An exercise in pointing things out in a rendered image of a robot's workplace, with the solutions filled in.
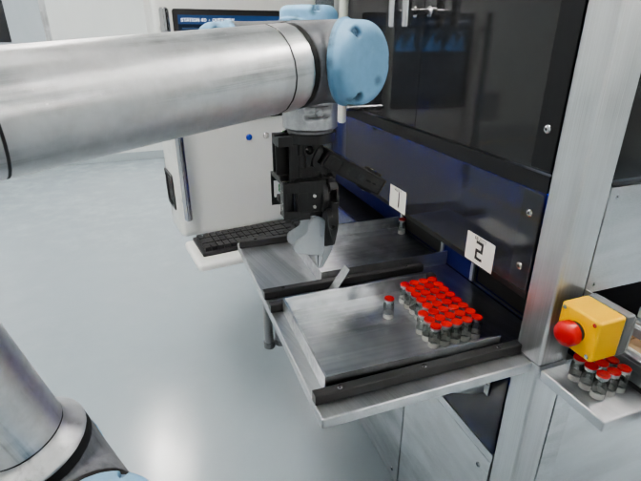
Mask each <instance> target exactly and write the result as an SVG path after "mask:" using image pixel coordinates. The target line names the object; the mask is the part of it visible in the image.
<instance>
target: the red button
mask: <svg viewBox="0 0 641 481"><path fill-rule="evenodd" d="M553 334H554V337H555V339H556V341H557V342H558V343H559V344H560V345H563V346H566V347H571V346H574V345H579V344H580V343H581V340H582V332H581V329H580V327H579V326H578V325H577V323H575V322H574V321H572V320H564V321H561V322H558V323H557V324H556V325H555V327H554V328H553Z"/></svg>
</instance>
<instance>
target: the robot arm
mask: <svg viewBox="0 0 641 481"><path fill-rule="evenodd" d="M388 55H389V51H388V46H387V42H386V40H385V37H384V35H383V32H382V31H381V29H380V28H379V27H378V26H377V25H376V24H374V23H373V22H371V21H368V20H363V19H351V18H349V17H347V16H344V17H341V18H339V19H338V13H337V11H336V10H335V9H334V8H333V7H331V6H328V5H286V6H283V7H282V8H281V9H280V11H279V21H232V20H230V19H225V20H224V21H217V22H207V23H205V24H203V25H202V26H201V27H200V28H199V29H198V30H190V31H167V32H155V33H142V34H130V35H118V36H106V37H94V38H81V39H69V40H56V41H45V42H32V43H20V44H8V45H0V181H1V180H5V179H10V178H17V177H21V176H24V175H28V174H33V173H37V172H41V171H45V170H49V169H52V168H56V167H61V166H65V165H69V164H73V163H76V162H80V161H85V160H89V159H93V158H97V157H104V156H108V155H112V154H116V153H120V152H124V151H128V150H132V149H136V148H140V147H144V146H148V145H152V144H157V143H160V142H164V141H168V140H172V139H176V138H181V137H185V136H191V135H195V134H199V133H204V132H208V131H212V130H215V129H219V128H223V127H227V126H232V125H236V124H239V123H243V122H247V121H251V120H256V119H260V118H264V117H267V116H271V115H279V114H282V126H283V128H285V129H286V130H284V132H278V133H272V153H273V171H270V173H271V195H272V205H276V204H280V214H281V215H282V216H283V218H284V220H300V225H299V226H297V227H296V228H294V229H293V230H291V231H289V232H288V234H287V240H288V242H289V243H290V244H294V250H295V252H297V253H299V254H307V255H315V258H316V263H317V266H318V267H319V268H321V267H323V266H324V264H325V262H326V261H327V259H328V257H329V255H330V253H331V251H332V249H333V246H334V244H335V241H336V237H337V233H338V227H339V201H340V198H339V186H338V183H337V181H336V175H339V176H341V177H343V178H345V179H347V180H349V181H351V182H353V183H355V184H356V185H357V186H358V187H359V188H361V190H363V191H365V192H367V193H370V194H371V193H374V194H376V195H378V194H379V193H380V192H381V190H382V188H383V187H384V185H385V183H386V180H384V179H383V178H382V175H381V174H380V173H378V172H377V171H376V170H375V169H374V168H369V167H367V166H365V167H363V166H361V165H360V164H358V163H356V162H354V161H352V160H350V159H348V158H347V157H344V156H342V155H340V154H338V153H336V152H334V151H333V150H331V149H329V148H327V147H325V146H323V145H322V144H328V143H332V142H334V141H336V130H335V128H336V127H337V126H338V105H340V106H347V105H348V104H350V105H363V104H366V103H368V102H370V101H371V100H373V99H374V98H375V97H376V96H377V95H378V94H379V92H380V91H381V89H382V88H383V85H384V82H385V79H386V77H387V73H388V67H389V66H388V61H389V58H388ZM274 180H276V181H277V182H278V183H279V191H280V194H277V196H276V197H274ZM0 481H150V480H148V479H147V478H145V477H143V476H141V475H139V474H136V473H133V472H129V471H128V470H127V468H126V467H125V466H124V464H123V463H122V462H121V460H120V459H119V458H118V456H117V455H116V454H115V452H114V450H113V449H112V448H111V446H110V445H109V444H108V442H107V441H106V439H105V438H104V436H103V434H102V432H101V430H100V429H99V427H98V426H97V424H96V423H95V422H94V421H93V420H92V419H91V417H90V416H89V415H88V413H87V412H86V411H85V409H84V408H83V407H82V406H81V405H80V404H79V403H78V402H76V401H75V400H74V399H72V398H68V397H55V396H54V395H53V394H52V392H51V391H50V389H49V388H48V386H47V385H46V384H45V382H44V381H43V380H42V378H41V377H40V376H39V374H38V373H37V371H36V370H35V369H34V367H33V366H32V365H31V363H30V362H29V360H28V359H27V357H26V356H25V355H24V353H23V352H22V351H21V349H20V348H19V347H18V345H17V344H16V342H15V341H14V340H13V338H12V337H11V336H10V334H9V333H8V331H7V330H6V328H5V327H3V325H2V324H1V323H0Z"/></svg>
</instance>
